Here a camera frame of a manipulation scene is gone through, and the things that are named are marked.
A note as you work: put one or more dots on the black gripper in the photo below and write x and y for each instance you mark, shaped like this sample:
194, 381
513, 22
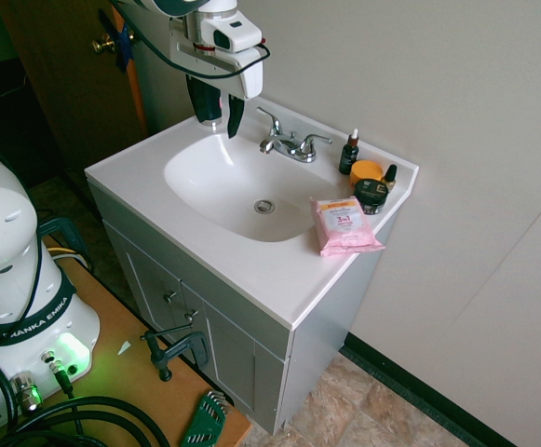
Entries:
200, 86

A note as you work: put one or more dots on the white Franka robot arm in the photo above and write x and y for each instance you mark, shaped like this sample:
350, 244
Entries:
4, 233

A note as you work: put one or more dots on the chrome faucet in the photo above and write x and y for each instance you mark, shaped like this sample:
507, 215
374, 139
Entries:
293, 146

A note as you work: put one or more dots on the metal sink drain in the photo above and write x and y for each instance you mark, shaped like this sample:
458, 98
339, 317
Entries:
264, 207

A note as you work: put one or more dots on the blue tape strip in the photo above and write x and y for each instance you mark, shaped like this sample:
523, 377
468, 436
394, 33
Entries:
123, 46

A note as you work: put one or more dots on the dark dropper bottle white cap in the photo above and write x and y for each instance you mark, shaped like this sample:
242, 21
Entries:
348, 158

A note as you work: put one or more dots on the brass doorknob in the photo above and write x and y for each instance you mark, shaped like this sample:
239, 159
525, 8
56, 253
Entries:
103, 44

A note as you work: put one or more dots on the orange round jar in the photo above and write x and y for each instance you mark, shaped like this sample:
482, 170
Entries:
363, 170

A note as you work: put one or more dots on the brown wooden door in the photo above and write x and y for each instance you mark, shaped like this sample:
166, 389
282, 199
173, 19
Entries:
65, 93

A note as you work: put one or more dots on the pink wipes pack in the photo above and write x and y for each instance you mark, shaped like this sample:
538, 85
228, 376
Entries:
344, 228

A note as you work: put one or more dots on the white sink countertop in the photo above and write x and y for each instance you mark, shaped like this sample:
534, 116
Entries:
261, 279

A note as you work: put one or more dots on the black round jar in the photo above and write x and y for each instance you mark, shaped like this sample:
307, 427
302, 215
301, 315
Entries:
370, 201

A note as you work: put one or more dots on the small gold bottle black cap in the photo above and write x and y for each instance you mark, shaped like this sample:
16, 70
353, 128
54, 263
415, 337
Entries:
389, 175

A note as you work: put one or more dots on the metal cabinet knob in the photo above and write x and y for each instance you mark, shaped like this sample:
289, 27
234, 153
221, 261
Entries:
191, 315
171, 296

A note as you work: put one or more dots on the grey vanity cabinet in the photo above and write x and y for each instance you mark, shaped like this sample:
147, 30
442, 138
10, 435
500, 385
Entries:
233, 354

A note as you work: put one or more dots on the black C-clamp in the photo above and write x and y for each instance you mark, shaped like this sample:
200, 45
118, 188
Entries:
163, 358

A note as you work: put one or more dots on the white paper scrap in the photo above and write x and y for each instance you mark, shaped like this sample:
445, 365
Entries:
124, 348

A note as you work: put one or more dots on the green hex key set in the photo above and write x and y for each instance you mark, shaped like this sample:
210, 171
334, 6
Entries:
205, 419

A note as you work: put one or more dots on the black baseboard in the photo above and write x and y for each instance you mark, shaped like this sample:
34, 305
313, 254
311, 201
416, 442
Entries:
414, 386

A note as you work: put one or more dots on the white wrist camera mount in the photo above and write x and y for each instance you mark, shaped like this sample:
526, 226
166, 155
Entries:
251, 74

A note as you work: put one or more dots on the dark green frame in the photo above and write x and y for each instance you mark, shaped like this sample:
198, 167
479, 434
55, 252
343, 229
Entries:
72, 237

